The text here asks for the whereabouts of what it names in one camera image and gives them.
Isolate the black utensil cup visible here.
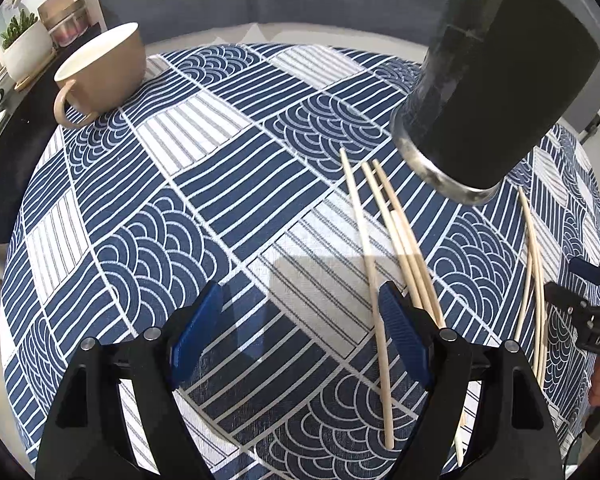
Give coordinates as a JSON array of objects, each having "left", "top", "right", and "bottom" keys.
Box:
[{"left": 390, "top": 0, "right": 600, "bottom": 205}]

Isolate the blue white patterned tablecloth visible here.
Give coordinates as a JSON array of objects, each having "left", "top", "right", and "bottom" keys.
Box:
[{"left": 1, "top": 44, "right": 600, "bottom": 479}]

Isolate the black side table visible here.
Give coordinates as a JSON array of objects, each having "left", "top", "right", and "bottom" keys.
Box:
[{"left": 0, "top": 25, "right": 102, "bottom": 244}]

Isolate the beige ceramic mug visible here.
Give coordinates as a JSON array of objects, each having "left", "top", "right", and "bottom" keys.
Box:
[{"left": 53, "top": 22, "right": 146, "bottom": 129}]

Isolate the white pot succulent plant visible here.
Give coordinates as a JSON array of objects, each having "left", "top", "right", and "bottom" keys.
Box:
[{"left": 1, "top": 9, "right": 55, "bottom": 84}]

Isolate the beige candle jar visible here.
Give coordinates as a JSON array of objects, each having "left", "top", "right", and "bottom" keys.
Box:
[{"left": 38, "top": 0, "right": 94, "bottom": 48}]

